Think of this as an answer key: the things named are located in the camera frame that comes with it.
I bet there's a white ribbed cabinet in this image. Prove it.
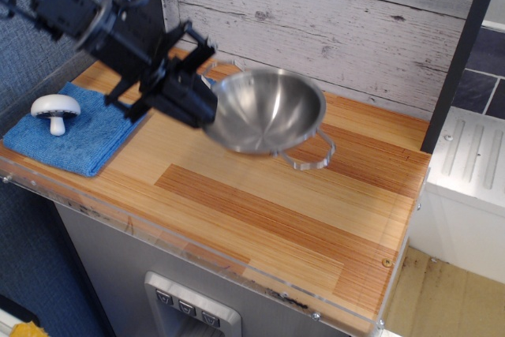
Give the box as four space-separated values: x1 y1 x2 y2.
410 107 504 283

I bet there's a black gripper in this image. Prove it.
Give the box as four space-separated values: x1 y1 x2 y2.
80 21 217 128

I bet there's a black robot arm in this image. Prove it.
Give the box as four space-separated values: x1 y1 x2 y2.
1 0 218 128

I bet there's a blue folded microfiber cloth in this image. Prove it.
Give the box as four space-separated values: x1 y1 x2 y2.
3 82 141 177

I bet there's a white toy mushroom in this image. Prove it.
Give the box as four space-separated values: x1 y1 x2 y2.
31 94 81 137

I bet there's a yellow object at corner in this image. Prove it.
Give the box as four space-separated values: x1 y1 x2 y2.
9 322 49 337

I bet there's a small stainless steel wok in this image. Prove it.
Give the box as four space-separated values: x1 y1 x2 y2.
201 61 336 170

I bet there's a dark right frame post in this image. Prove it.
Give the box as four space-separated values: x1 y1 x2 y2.
421 0 491 154

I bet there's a silver toy dispenser panel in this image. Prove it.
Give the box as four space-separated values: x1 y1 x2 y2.
144 271 242 336

